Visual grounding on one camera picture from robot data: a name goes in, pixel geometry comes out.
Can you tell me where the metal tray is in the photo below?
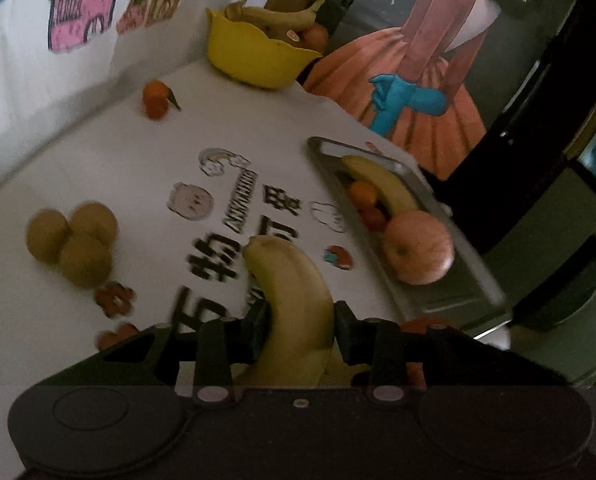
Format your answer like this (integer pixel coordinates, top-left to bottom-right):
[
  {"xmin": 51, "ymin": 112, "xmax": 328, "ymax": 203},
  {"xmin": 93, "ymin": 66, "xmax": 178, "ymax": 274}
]
[{"xmin": 307, "ymin": 136, "xmax": 512, "ymax": 335}]

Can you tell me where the yellow plastic bowl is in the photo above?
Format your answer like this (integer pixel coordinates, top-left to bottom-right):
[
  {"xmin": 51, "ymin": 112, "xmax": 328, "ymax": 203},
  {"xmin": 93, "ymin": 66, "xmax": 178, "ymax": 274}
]
[{"xmin": 206, "ymin": 7, "xmax": 325, "ymax": 90}]

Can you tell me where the tangerine with leaf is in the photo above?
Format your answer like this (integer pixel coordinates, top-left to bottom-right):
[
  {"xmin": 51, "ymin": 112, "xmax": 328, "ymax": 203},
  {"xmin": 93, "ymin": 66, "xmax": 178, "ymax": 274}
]
[{"xmin": 142, "ymin": 80, "xmax": 183, "ymax": 120}]

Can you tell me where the sunflower girl wall poster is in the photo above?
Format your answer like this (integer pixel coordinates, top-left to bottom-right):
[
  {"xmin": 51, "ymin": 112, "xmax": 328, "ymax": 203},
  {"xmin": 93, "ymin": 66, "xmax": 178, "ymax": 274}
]
[{"xmin": 303, "ymin": 0, "xmax": 596, "ymax": 182}]

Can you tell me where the reddish brown round fruit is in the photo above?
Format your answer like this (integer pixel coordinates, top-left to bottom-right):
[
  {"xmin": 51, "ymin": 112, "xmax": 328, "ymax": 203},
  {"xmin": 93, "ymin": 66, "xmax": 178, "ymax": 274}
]
[{"xmin": 298, "ymin": 22, "xmax": 331, "ymax": 55}]

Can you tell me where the orange tangerine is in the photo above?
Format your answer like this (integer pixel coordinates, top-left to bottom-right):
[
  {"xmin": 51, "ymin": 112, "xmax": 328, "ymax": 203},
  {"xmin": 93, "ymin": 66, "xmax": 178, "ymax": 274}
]
[{"xmin": 349, "ymin": 181, "xmax": 379, "ymax": 209}]

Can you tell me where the coloured houses drawing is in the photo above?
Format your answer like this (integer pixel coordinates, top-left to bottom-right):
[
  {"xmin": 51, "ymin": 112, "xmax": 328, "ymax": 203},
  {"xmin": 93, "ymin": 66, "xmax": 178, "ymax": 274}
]
[{"xmin": 0, "ymin": 0, "xmax": 195, "ymax": 92}]

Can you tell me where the red apple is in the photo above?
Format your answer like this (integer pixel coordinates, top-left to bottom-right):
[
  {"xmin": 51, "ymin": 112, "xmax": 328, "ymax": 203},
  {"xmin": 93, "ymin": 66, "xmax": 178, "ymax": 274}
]
[{"xmin": 382, "ymin": 210, "xmax": 455, "ymax": 286}]

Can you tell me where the dull yellow banana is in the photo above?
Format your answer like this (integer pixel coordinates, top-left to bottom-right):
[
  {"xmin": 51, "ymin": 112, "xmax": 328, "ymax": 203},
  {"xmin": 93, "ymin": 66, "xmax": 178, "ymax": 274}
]
[
  {"xmin": 224, "ymin": 0, "xmax": 271, "ymax": 26},
  {"xmin": 243, "ymin": 0, "xmax": 327, "ymax": 31}
]

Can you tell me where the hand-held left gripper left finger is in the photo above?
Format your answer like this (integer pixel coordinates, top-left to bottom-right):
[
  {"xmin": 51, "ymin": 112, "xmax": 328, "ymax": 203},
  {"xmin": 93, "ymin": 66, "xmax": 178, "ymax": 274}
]
[{"xmin": 102, "ymin": 304, "xmax": 273, "ymax": 407}]

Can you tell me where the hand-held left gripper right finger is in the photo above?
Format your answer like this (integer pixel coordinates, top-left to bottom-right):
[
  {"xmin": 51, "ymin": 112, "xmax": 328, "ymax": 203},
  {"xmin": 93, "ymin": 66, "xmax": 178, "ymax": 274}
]
[{"xmin": 334, "ymin": 302, "xmax": 554, "ymax": 407}]

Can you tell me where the bright yellow banana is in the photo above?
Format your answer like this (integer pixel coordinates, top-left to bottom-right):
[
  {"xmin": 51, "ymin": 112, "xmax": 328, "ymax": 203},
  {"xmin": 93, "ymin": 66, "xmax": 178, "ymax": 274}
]
[
  {"xmin": 242, "ymin": 235, "xmax": 337, "ymax": 389},
  {"xmin": 340, "ymin": 155, "xmax": 421, "ymax": 217}
]

